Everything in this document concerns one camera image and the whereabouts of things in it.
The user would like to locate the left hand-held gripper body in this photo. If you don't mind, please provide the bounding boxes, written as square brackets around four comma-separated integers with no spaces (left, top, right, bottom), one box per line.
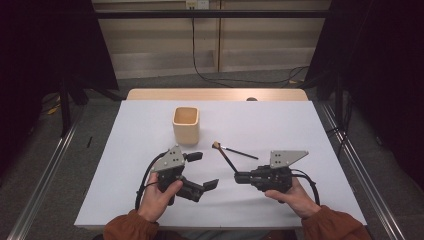
[150,144,205,206]

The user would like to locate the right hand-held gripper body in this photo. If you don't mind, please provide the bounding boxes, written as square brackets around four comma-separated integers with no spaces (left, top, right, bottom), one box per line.
[248,150,310,195]

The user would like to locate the tan-tipped makeup brush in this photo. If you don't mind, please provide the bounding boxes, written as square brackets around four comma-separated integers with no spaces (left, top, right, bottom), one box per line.
[212,141,240,175]

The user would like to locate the beige square cup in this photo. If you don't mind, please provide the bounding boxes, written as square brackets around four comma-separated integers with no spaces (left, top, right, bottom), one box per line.
[171,106,201,146]

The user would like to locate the person's left hand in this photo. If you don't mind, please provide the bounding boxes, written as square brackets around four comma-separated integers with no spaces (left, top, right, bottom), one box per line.
[137,172,184,224]

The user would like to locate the person's right hand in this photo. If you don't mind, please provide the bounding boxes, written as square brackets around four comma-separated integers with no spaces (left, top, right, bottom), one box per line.
[264,176,323,220]

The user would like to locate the white table mat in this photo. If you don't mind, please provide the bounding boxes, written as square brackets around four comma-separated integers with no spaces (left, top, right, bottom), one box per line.
[73,99,368,231]

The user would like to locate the black metal stand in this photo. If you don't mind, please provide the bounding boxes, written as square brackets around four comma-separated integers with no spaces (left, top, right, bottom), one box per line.
[58,78,73,138]
[334,73,345,129]

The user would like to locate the black curtain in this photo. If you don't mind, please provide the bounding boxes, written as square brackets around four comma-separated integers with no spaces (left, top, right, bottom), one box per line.
[0,0,120,178]
[303,0,424,193]

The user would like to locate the black horizontal bar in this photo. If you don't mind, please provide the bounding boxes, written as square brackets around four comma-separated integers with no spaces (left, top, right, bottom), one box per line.
[94,9,331,19]

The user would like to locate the left hand-held gripper cable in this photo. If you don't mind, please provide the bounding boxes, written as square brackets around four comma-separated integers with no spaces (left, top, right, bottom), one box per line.
[134,151,170,211]

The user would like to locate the aluminium floor rail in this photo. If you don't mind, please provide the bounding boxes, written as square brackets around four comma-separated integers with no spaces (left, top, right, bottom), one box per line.
[6,103,87,240]
[319,101,407,240]

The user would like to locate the long black wall cable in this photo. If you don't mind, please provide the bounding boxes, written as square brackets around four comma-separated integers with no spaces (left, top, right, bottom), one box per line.
[191,16,309,88]

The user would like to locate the white wall outlet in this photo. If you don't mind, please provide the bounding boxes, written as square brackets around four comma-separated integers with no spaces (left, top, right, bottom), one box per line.
[185,0,210,10]

